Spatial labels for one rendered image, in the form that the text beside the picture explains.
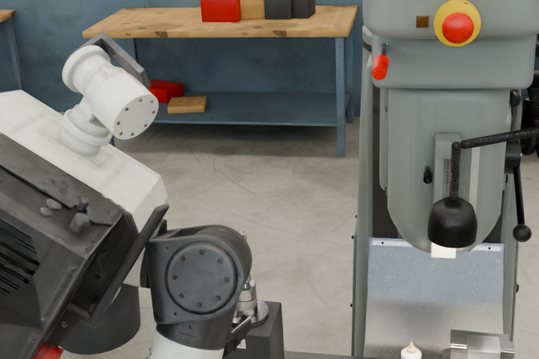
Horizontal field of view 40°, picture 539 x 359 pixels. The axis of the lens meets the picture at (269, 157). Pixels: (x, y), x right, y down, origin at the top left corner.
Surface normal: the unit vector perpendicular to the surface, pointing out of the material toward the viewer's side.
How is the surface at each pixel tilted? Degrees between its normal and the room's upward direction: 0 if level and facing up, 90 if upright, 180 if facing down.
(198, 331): 67
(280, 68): 90
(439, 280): 63
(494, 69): 90
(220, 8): 90
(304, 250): 0
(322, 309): 0
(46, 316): 84
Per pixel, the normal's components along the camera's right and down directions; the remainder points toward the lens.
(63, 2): -0.19, 0.40
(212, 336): 0.59, 0.18
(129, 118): 0.68, 0.61
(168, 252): -0.05, 0.00
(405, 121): -0.63, 0.33
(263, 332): -0.05, -0.92
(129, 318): 0.86, 0.21
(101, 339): 0.36, 0.40
